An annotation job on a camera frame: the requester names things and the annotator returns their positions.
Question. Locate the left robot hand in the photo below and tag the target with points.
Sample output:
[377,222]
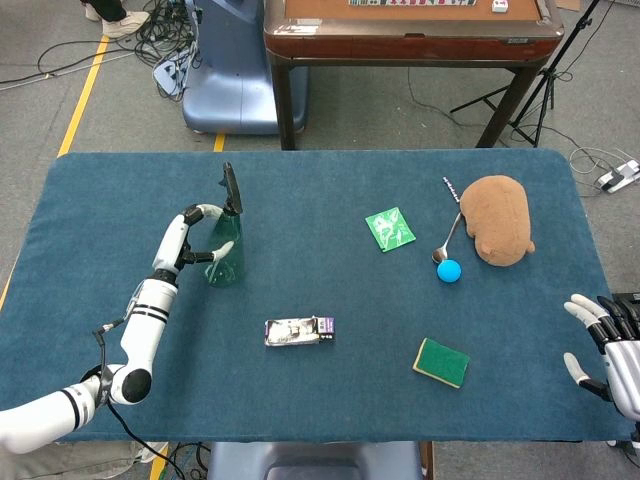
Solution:
[192,235]

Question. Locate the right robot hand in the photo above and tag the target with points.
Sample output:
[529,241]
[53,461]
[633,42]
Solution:
[612,357]

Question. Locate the green transparent spray bottle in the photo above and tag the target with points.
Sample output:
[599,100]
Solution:
[227,240]

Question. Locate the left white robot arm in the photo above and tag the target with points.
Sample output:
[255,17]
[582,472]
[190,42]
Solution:
[100,365]

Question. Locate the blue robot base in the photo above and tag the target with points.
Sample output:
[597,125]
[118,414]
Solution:
[235,75]

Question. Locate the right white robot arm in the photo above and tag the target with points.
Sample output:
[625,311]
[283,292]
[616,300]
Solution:
[636,435]

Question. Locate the black tripod stand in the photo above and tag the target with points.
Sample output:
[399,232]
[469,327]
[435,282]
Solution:
[540,85]

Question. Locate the purple silver small box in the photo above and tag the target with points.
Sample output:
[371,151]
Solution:
[299,332]

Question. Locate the blue table cloth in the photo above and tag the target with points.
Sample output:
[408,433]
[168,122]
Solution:
[320,310]

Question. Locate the green yellow sponge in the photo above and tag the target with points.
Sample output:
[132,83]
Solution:
[441,362]

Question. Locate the brown plush toy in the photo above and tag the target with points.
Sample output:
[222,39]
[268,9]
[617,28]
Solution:
[497,220]

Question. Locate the white power strip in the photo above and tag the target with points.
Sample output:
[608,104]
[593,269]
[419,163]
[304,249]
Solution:
[620,177]

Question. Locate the blue ball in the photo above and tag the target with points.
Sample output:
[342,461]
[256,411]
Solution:
[449,271]

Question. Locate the green snack packet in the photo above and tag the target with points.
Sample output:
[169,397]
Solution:
[390,229]

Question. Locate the metal spoon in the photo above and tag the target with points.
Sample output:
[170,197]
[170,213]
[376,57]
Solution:
[446,243]

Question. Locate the white shoe under table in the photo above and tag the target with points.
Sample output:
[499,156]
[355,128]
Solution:
[150,450]

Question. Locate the white sneaker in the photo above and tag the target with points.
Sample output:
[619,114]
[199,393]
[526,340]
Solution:
[125,22]

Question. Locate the purple patterned stick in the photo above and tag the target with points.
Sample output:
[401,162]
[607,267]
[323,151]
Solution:
[450,189]

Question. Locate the grey robot body base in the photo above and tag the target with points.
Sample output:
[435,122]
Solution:
[315,462]

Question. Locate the brown mahjong table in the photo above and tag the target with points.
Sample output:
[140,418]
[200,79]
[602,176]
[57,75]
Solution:
[410,35]

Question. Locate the row of mahjong tiles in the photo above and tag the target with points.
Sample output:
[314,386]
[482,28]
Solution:
[412,2]

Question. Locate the white mahjong tile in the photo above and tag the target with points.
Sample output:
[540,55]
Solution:
[500,5]

